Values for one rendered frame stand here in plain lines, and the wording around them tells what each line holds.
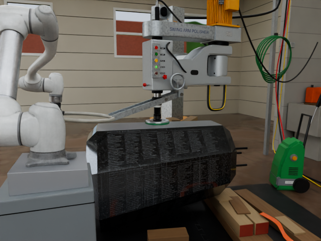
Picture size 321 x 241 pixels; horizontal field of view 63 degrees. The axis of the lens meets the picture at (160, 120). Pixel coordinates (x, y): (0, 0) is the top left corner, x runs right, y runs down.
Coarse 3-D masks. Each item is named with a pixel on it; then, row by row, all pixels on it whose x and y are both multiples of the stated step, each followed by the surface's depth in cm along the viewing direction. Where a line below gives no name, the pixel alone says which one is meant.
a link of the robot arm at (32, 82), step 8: (56, 40) 152; (48, 48) 155; (56, 48) 159; (40, 56) 165; (48, 56) 161; (32, 64) 169; (40, 64) 167; (32, 72) 173; (24, 80) 180; (32, 80) 178; (40, 80) 182; (24, 88) 182; (32, 88) 182; (40, 88) 184
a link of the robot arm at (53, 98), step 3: (51, 96) 187; (54, 96) 187; (57, 96) 188; (60, 96) 190; (51, 99) 187; (54, 99) 187; (57, 99) 189; (60, 99) 190; (51, 102) 190; (54, 102) 189; (57, 102) 190
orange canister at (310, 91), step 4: (308, 88) 440; (312, 88) 432; (316, 88) 432; (320, 88) 434; (308, 92) 440; (312, 92) 432; (316, 92) 432; (320, 92) 435; (308, 96) 440; (312, 96) 433; (316, 96) 434; (308, 100) 441; (312, 100) 434; (316, 100) 435; (308, 104) 435; (312, 104) 430
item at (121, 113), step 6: (174, 90) 248; (162, 96) 243; (168, 96) 233; (174, 96) 236; (144, 102) 236; (150, 102) 226; (156, 102) 229; (162, 102) 231; (126, 108) 229; (132, 108) 220; (138, 108) 222; (144, 108) 224; (108, 114) 223; (114, 114) 214; (120, 114) 216; (126, 114) 218; (114, 120) 214
